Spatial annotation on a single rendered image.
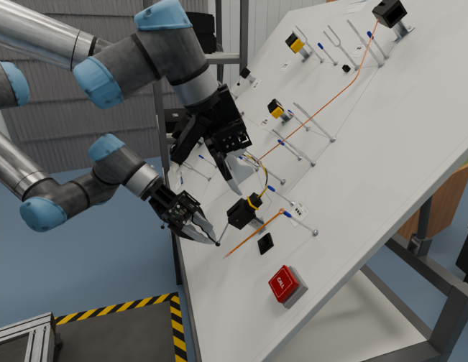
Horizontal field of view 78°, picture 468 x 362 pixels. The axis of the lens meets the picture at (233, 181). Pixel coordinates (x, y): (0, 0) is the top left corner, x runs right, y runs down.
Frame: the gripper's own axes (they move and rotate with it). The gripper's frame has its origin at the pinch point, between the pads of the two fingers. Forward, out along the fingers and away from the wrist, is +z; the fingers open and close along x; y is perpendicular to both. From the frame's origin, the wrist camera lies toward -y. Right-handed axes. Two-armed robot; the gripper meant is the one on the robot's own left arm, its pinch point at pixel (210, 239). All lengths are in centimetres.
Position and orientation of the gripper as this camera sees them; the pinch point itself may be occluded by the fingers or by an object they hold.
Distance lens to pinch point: 75.1
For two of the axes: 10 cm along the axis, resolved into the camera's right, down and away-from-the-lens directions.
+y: 3.7, -1.9, -9.1
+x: 5.7, -7.3, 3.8
